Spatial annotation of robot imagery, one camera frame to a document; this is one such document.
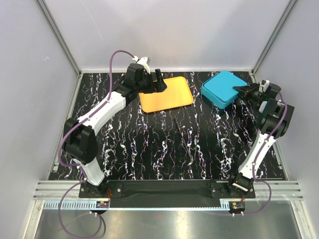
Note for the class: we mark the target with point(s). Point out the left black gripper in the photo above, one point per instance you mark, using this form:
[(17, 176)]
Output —
[(158, 86)]

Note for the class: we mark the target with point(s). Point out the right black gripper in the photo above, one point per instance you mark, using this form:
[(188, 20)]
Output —
[(244, 91)]

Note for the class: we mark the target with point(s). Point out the teal box lid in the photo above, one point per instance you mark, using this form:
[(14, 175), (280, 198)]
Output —
[(224, 79)]

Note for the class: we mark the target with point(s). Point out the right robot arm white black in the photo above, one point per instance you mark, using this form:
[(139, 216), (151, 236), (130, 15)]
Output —
[(273, 122)]

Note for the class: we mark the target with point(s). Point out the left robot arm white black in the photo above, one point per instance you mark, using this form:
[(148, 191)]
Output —
[(80, 135)]

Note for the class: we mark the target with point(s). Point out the teal chocolate box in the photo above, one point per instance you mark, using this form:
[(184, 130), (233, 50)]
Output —
[(220, 97)]

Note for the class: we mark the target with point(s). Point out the orange plastic tray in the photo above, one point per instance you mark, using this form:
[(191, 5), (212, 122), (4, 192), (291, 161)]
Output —
[(176, 95)]

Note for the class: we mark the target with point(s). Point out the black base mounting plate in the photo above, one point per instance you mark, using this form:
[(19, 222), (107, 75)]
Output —
[(164, 194)]

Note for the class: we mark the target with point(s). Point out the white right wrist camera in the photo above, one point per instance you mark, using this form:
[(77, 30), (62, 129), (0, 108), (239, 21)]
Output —
[(263, 85)]

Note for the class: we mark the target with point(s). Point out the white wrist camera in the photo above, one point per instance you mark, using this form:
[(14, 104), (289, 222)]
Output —
[(263, 85), (145, 61)]

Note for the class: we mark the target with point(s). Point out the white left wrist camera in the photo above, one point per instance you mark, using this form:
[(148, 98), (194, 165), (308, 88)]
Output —
[(145, 61)]

